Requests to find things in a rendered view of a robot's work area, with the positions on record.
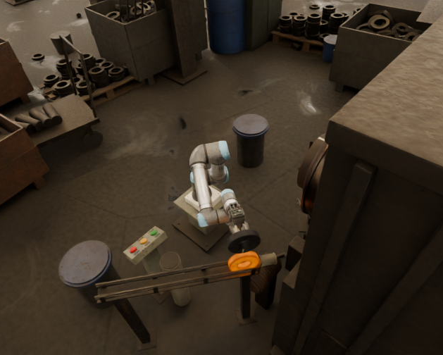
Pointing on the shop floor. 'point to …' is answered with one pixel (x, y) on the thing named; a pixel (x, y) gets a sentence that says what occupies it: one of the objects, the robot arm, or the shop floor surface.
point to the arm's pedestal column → (201, 233)
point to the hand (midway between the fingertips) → (243, 239)
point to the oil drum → (226, 25)
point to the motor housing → (265, 284)
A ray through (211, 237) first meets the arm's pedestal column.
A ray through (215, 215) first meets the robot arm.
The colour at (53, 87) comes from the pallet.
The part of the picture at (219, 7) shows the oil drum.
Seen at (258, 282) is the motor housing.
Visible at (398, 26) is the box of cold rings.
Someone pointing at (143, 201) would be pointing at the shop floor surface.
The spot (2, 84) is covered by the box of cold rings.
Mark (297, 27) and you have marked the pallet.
